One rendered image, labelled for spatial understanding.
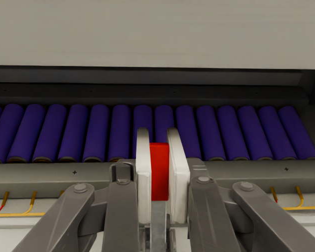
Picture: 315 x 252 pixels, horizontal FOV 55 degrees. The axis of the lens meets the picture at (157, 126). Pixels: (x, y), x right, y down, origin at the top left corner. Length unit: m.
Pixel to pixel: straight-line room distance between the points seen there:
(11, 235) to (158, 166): 0.13
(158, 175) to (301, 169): 0.13
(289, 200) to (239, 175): 0.05
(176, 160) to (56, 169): 0.12
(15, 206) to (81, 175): 0.06
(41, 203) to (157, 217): 0.10
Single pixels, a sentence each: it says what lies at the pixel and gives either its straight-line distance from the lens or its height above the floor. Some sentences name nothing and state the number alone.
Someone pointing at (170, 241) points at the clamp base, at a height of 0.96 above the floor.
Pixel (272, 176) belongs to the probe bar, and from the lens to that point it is 0.25.
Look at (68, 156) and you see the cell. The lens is 0.26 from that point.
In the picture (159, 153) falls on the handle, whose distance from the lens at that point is 0.18.
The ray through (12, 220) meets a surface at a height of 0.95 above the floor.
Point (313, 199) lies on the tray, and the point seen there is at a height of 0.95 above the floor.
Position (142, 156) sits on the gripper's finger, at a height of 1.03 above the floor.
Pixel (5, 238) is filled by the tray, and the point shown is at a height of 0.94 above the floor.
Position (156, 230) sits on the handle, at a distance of 0.20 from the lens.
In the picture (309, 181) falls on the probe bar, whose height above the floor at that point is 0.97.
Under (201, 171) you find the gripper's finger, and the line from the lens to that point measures 0.16.
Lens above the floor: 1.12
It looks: 28 degrees down
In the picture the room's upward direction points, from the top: 2 degrees clockwise
